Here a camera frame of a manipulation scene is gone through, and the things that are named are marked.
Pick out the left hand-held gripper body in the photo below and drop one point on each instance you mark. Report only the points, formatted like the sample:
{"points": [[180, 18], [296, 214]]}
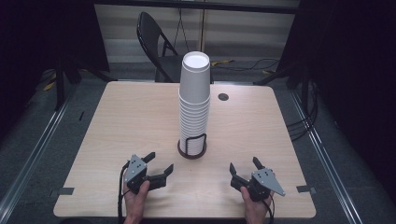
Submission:
{"points": [[136, 174]]}

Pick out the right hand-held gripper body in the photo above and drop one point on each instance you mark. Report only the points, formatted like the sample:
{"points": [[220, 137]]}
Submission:
{"points": [[264, 182]]}

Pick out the stack of white paper cups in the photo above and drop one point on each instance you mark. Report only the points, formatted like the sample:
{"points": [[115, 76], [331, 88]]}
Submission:
{"points": [[193, 121]]}

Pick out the person's right hand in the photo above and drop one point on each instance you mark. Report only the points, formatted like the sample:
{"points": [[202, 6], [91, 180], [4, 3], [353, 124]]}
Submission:
{"points": [[257, 208]]}

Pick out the person's left hand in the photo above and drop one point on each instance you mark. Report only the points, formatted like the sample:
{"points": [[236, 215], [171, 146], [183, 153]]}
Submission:
{"points": [[134, 202]]}

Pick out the grey tape strip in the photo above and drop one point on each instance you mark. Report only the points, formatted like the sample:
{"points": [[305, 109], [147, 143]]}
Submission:
{"points": [[63, 191], [305, 188]]}

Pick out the round dark table grommet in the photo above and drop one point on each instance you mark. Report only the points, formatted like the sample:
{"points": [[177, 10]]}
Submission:
{"points": [[223, 96]]}

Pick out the black metal stand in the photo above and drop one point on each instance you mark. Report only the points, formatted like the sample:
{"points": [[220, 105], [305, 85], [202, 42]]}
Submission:
{"points": [[281, 74], [59, 84]]}

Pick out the yellow floor tape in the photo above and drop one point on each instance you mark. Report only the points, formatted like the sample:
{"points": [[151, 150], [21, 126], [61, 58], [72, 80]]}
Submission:
{"points": [[221, 62], [49, 86]]}

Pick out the black folding chair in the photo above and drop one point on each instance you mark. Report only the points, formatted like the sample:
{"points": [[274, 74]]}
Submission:
{"points": [[149, 34]]}

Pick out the dark curtain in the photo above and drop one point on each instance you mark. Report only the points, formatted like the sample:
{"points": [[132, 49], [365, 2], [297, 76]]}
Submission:
{"points": [[351, 77], [37, 40]]}

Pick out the black horizontal bar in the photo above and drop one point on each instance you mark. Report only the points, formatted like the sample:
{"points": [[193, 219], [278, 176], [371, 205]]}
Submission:
{"points": [[199, 6]]}

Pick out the metal floor rail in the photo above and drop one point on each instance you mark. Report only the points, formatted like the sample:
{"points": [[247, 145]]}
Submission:
{"points": [[323, 155], [34, 155]]}

